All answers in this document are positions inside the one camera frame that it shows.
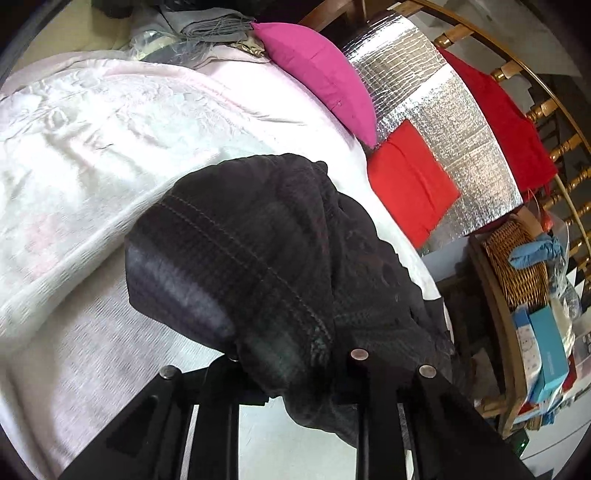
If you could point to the dark device with green light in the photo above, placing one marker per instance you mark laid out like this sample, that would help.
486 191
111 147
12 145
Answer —
519 445

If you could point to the curved wooden shelf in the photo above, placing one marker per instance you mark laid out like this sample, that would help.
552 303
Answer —
501 332

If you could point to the silver foil insulation mat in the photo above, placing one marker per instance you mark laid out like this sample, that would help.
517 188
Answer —
443 106

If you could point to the white textured bedspread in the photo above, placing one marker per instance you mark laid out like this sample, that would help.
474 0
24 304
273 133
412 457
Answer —
92 152

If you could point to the white board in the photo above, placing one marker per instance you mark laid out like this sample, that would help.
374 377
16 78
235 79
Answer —
448 263

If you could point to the wooden spindle railing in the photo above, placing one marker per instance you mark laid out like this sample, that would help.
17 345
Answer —
547 108

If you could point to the pink pillow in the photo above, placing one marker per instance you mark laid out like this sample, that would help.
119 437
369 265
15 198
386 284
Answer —
318 69

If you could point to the dark quilted jacket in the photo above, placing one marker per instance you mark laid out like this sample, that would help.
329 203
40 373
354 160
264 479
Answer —
258 258

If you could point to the clear plastic package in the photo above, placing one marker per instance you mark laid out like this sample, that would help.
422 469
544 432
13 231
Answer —
157 46

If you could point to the light blue cardboard box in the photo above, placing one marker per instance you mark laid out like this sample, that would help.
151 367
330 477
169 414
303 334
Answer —
551 355

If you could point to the gold patterned cloth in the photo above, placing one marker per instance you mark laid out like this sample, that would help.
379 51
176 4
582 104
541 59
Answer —
249 48

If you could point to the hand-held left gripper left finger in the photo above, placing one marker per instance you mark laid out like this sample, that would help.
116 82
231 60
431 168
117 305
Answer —
217 429

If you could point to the clear plastic bag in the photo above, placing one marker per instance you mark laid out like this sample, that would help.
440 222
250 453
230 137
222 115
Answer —
565 295

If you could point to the red cloth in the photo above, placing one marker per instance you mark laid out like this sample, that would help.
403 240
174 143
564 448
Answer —
498 115

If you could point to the wicker basket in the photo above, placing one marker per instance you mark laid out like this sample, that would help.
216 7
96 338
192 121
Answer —
517 277

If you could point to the red-orange pillow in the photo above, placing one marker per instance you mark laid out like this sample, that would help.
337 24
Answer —
406 184

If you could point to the light blue cloth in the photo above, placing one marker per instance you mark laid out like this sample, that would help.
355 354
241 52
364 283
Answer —
531 251

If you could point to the white printed packet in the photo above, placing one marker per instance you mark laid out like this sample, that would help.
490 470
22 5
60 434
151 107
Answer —
526 350

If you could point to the grey folded cloth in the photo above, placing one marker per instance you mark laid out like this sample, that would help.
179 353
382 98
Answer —
207 27

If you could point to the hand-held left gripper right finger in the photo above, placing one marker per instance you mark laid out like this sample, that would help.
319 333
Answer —
374 415

